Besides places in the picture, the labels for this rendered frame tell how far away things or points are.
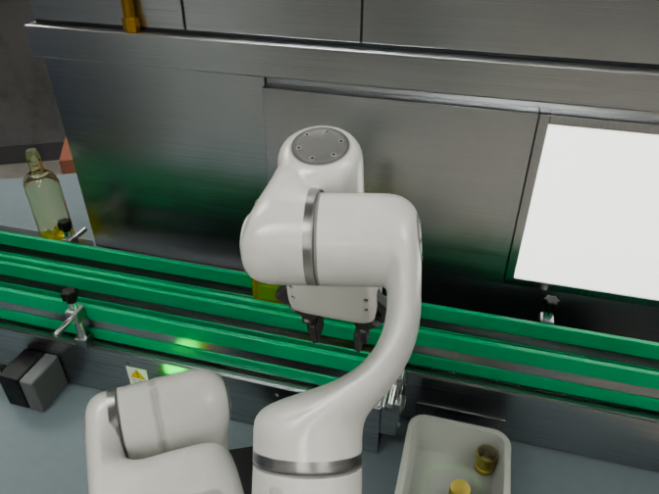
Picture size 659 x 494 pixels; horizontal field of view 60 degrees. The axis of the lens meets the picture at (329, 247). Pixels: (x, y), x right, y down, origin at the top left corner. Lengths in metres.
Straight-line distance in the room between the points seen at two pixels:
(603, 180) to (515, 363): 0.34
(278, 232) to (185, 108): 0.77
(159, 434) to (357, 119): 0.60
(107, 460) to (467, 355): 0.63
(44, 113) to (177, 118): 2.95
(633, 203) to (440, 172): 0.32
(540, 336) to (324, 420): 0.74
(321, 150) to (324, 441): 0.23
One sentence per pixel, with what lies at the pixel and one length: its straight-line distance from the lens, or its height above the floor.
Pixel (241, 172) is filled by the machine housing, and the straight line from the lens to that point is 1.18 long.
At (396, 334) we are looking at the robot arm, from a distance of 0.42.
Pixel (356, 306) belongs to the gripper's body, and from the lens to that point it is 0.62.
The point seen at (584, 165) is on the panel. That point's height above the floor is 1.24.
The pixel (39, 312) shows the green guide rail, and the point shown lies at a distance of 1.26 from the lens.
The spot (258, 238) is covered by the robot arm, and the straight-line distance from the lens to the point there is 0.44.
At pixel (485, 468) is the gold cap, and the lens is 1.09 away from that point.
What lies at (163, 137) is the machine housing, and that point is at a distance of 1.23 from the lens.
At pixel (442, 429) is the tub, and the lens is 1.08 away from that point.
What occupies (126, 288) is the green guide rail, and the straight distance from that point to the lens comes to 1.19.
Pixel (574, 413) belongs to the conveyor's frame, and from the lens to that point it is 1.12.
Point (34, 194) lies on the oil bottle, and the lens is 1.40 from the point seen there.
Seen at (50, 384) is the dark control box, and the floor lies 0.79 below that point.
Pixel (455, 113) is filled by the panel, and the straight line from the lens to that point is 0.99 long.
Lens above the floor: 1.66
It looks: 34 degrees down
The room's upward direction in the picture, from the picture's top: straight up
